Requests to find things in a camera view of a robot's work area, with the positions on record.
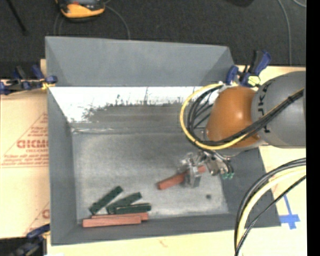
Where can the brown cardboard board red print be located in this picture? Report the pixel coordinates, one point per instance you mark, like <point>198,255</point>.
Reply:
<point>21,143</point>

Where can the dark green flat block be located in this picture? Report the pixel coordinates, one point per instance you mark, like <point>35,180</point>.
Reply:
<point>128,199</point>
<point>134,208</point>
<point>106,199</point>

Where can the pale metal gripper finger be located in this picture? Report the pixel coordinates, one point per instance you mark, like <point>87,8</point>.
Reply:
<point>194,177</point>
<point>188,163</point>

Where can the grey metal bin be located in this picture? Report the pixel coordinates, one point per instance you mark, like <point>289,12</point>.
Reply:
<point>138,153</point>

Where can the red-brown block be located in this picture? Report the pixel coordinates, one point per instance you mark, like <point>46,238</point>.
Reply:
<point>112,222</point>
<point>144,216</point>
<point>170,182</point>

